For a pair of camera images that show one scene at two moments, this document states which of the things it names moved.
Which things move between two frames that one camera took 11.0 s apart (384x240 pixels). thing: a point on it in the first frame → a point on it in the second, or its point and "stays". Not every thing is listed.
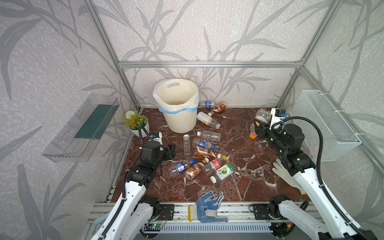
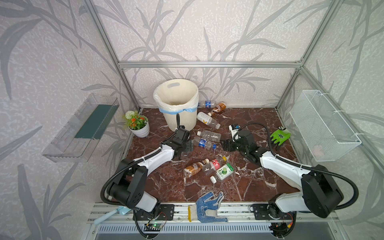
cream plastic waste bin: x=181 y=122 stays
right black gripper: x=260 y=130 → x=233 y=144
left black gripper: x=169 y=151 → x=185 y=147
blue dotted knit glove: x=205 y=211 stays
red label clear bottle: x=210 y=168 stays
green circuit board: x=152 y=227 stays
